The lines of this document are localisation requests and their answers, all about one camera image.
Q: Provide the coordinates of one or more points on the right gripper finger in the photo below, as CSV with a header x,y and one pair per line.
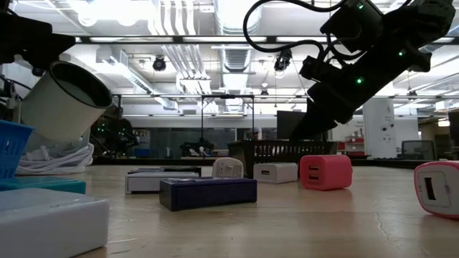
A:
x,y
313,120

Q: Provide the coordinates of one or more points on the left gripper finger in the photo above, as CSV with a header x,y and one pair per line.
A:
x,y
25,30
43,52

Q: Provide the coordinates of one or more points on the red two-port wall charger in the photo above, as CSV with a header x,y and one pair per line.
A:
x,y
326,172

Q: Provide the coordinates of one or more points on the white USB wall charger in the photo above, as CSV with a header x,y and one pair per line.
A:
x,y
279,173

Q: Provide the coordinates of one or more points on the teal box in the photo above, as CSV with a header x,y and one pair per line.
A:
x,y
46,185

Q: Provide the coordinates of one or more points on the pink white-faced wall charger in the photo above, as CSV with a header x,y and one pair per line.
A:
x,y
439,190

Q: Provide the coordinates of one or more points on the navy box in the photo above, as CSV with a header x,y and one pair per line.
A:
x,y
143,170
208,195

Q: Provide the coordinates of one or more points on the white box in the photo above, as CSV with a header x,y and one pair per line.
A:
x,y
157,182
50,225

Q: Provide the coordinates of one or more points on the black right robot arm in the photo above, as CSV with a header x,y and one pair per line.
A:
x,y
423,21

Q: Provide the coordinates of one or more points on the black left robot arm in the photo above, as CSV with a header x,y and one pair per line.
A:
x,y
5,89

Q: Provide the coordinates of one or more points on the grey mesh office chair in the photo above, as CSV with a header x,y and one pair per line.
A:
x,y
417,150

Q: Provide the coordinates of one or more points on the black ceiling spotlight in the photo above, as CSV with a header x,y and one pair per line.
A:
x,y
159,63
37,72

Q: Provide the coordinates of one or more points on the black computer monitor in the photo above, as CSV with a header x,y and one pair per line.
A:
x,y
285,123

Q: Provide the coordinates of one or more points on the red storage shelf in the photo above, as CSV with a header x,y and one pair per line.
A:
x,y
353,147

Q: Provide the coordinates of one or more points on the black plastic basket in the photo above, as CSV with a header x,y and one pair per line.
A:
x,y
272,152

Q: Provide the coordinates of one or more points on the white round pillar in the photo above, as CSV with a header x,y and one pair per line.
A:
x,y
380,136

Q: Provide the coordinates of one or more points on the white cylindrical cup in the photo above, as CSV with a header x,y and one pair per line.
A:
x,y
61,111

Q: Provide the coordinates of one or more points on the blue plastic basket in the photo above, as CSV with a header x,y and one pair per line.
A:
x,y
12,150

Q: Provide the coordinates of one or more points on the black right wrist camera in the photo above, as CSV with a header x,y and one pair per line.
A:
x,y
353,25

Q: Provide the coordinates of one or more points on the black overhead camera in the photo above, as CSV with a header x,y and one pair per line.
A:
x,y
283,61

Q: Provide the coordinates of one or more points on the black aluminium rig frame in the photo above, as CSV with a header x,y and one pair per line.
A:
x,y
394,163

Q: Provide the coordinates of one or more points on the black background rig frame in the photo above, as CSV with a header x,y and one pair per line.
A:
x,y
227,96

